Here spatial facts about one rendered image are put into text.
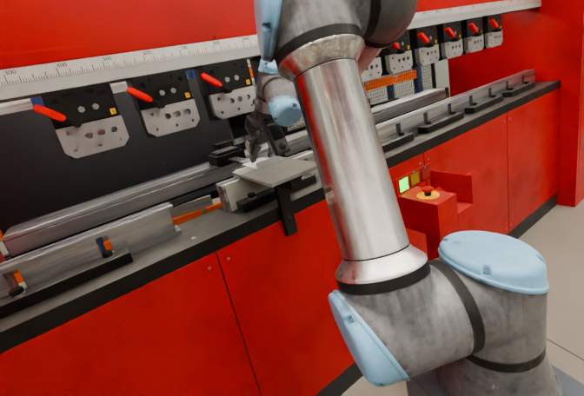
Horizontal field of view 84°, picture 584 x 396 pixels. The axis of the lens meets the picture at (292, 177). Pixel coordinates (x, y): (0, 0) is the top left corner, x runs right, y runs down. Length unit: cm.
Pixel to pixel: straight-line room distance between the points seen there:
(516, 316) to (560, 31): 240
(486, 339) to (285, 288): 79
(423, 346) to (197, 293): 72
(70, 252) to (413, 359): 86
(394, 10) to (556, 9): 231
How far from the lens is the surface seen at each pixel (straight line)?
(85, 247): 104
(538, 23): 279
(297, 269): 116
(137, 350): 105
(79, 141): 98
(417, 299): 41
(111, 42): 101
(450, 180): 132
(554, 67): 277
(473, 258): 45
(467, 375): 56
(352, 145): 39
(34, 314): 98
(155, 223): 104
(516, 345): 51
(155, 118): 99
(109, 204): 129
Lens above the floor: 125
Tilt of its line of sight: 17 degrees down
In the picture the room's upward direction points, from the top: 13 degrees counter-clockwise
